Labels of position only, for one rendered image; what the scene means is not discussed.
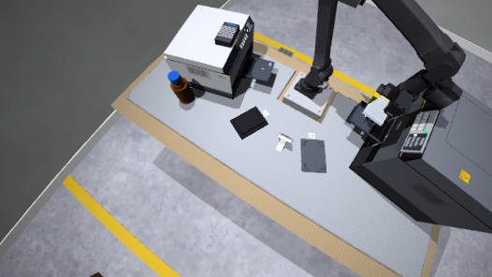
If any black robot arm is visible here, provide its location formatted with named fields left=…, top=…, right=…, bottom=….
left=294, top=0, right=466, bottom=117

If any brown bottle with blue cap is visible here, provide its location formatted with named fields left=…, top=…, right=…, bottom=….
left=167, top=71, right=195, bottom=104

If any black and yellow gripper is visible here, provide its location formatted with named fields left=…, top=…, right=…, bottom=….
left=368, top=81, right=417, bottom=117

